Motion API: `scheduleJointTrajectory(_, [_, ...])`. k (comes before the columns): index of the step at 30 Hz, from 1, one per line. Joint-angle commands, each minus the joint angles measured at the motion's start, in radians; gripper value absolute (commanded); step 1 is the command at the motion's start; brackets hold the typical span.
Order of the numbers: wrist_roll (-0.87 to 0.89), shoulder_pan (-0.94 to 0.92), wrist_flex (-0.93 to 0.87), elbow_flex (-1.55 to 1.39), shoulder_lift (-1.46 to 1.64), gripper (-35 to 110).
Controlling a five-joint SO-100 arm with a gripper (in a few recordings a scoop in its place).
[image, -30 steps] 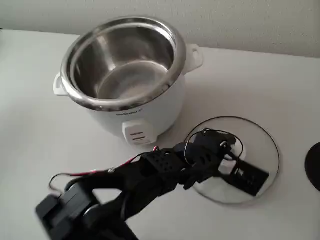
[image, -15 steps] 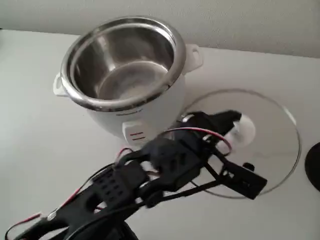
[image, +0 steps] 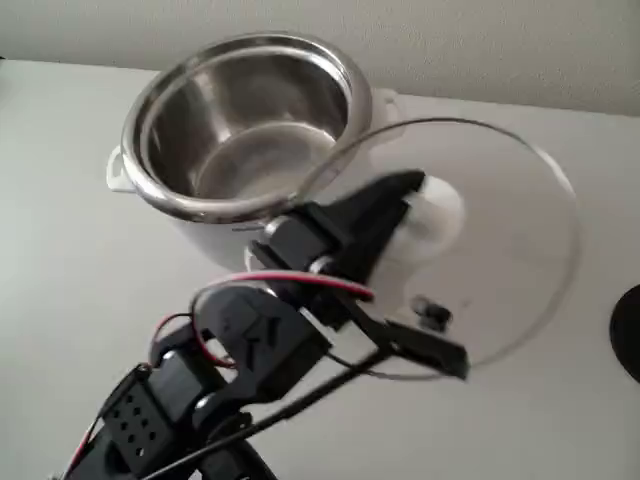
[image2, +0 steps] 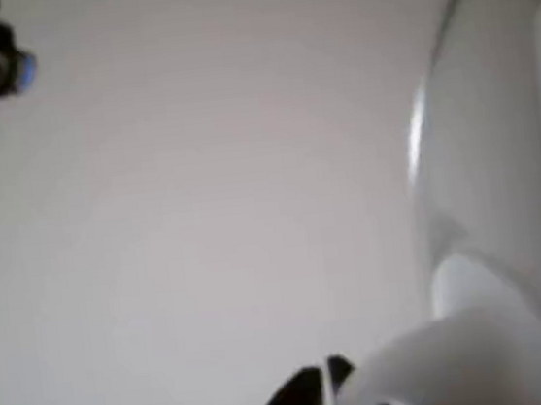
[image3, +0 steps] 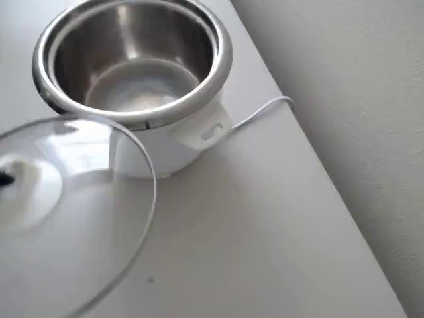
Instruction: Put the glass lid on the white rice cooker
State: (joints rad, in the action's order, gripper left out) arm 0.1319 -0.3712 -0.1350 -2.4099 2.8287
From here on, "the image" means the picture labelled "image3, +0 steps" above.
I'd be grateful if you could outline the glass lid with white knob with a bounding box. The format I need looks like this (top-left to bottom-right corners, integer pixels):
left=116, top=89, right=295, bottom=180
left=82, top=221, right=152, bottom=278
left=0, top=116, right=157, bottom=318

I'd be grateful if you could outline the white rice cooker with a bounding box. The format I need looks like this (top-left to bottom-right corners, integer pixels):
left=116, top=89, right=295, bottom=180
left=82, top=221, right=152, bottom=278
left=32, top=0, right=233, bottom=180

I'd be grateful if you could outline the steel inner pot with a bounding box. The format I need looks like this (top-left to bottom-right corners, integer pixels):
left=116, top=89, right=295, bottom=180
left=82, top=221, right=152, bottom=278
left=48, top=0, right=221, bottom=114

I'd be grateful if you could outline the white power cord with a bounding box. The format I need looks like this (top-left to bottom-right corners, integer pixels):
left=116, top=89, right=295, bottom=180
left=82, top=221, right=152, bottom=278
left=231, top=95, right=296, bottom=131

